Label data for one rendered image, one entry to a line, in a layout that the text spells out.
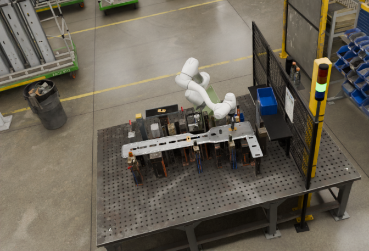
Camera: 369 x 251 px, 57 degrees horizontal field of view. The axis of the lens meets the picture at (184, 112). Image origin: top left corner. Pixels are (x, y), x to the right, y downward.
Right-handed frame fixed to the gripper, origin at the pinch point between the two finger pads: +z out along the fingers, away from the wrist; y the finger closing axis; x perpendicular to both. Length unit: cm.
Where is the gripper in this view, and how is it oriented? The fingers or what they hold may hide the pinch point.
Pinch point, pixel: (232, 126)
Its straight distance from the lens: 354.4
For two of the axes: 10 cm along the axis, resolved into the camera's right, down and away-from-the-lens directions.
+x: 9.8, -1.9, -0.1
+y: 1.1, 6.3, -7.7
